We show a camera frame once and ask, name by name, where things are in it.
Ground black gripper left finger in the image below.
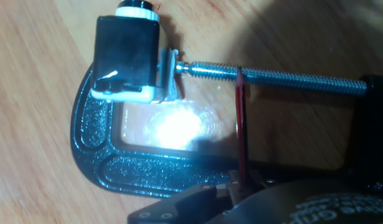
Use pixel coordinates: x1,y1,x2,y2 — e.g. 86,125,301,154
127,183,234,224

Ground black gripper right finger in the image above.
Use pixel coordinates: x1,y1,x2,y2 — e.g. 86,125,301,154
228,169,278,194

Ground black C-clamp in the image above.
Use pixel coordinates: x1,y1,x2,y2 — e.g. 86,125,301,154
69,60,383,200

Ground glossy wooden board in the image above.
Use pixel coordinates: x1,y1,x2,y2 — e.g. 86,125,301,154
0,0,383,224

